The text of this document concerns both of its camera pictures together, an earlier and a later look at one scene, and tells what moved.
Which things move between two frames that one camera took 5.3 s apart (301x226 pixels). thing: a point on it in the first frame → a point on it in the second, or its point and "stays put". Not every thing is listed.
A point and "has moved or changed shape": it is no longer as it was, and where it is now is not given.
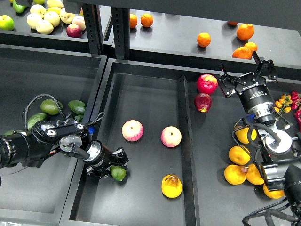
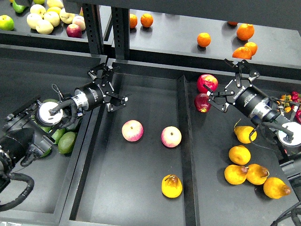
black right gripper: (256, 97) → (251, 100)
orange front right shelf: (242, 52) stays put
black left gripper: (100, 156) → (92, 95)
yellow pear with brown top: (171, 186) stays put
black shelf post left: (94, 28) stays put
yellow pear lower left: (235, 174) stays put
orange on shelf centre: (203, 39) stays put
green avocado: (118, 172) has moved or changed shape
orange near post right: (146, 20) stays put
